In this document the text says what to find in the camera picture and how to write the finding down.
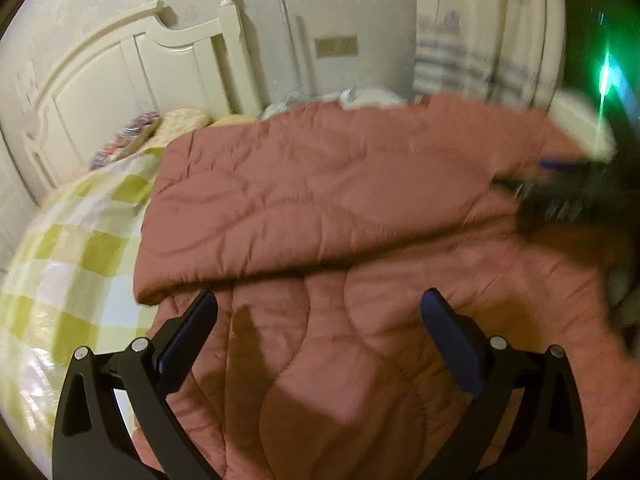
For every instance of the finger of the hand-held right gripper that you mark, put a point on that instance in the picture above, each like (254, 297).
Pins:
(562, 164)

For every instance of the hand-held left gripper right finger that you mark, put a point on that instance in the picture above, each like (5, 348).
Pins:
(450, 341)

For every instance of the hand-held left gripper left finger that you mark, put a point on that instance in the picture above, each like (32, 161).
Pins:
(189, 329)

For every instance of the pink quilt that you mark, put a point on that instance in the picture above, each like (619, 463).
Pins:
(325, 185)

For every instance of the printed striped curtain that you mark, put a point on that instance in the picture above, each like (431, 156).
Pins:
(475, 60)

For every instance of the green checked bed sheet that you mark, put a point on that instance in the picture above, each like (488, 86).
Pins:
(65, 260)

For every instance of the colourful patterned pillow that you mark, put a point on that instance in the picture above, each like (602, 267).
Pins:
(125, 137)

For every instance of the white cloth bundle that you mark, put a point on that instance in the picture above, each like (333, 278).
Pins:
(367, 96)

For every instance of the cream pillow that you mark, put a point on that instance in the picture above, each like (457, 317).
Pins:
(180, 122)

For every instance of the yellow pillow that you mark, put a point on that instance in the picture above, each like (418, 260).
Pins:
(232, 120)

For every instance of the white wooden headboard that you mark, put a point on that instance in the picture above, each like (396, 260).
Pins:
(165, 75)

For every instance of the beige wall plate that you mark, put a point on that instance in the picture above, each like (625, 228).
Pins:
(337, 45)

